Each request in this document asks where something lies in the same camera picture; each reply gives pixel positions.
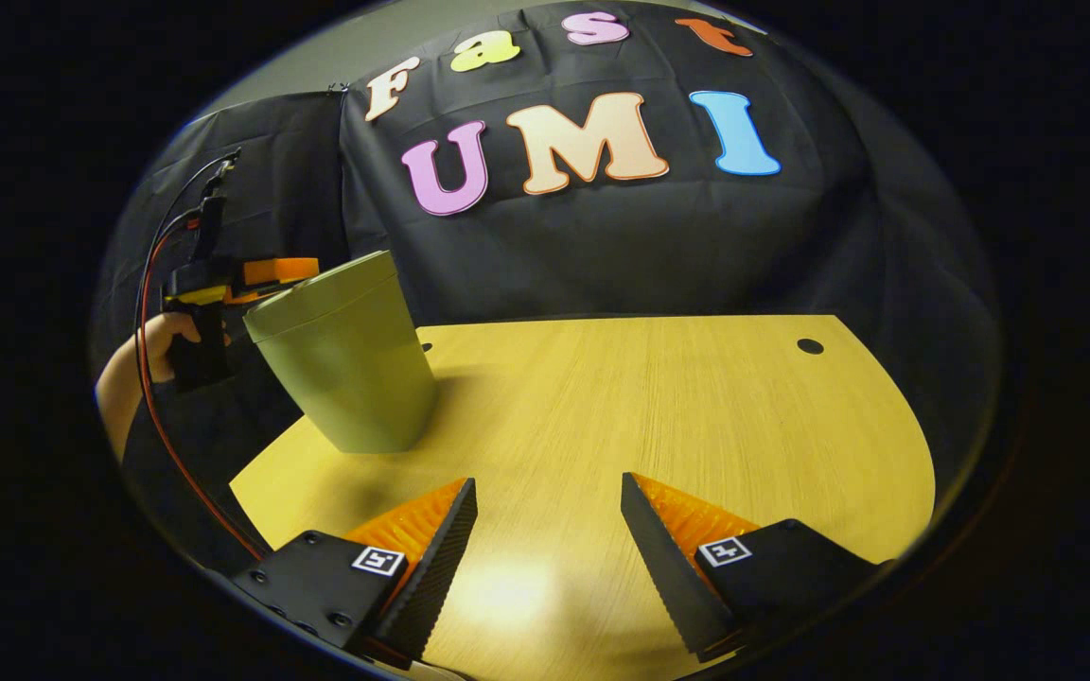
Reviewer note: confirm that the black backdrop cloth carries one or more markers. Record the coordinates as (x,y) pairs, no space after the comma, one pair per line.
(744,236)

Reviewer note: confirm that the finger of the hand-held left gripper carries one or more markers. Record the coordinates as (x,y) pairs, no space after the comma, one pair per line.
(280,270)

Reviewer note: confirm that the wooden desktop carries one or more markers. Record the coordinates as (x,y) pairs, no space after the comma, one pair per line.
(649,426)

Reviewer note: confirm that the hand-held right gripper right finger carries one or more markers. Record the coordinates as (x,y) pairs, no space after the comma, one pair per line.
(663,577)

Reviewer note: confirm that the green desktop garbage bin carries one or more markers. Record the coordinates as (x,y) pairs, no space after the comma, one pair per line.
(346,369)

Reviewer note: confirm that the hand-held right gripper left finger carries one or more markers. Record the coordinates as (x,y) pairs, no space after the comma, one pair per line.
(424,586)

